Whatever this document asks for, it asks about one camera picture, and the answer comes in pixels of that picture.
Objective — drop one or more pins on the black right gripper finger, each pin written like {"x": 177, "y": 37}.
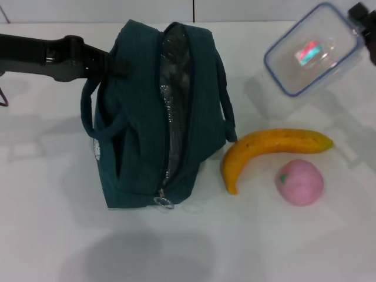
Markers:
{"x": 365, "y": 14}
{"x": 372, "y": 47}

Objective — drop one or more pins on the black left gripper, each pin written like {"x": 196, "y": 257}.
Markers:
{"x": 35, "y": 55}

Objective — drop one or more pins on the dark teal insulated lunch bag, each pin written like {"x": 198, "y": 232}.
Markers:
{"x": 132, "y": 117}

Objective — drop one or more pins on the clear blue-rimmed food container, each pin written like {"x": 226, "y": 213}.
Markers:
{"x": 308, "y": 58}

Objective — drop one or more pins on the yellow banana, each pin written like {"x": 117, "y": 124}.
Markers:
{"x": 264, "y": 144}

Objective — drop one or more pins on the pink toy peach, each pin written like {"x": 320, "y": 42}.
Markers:
{"x": 299, "y": 183}

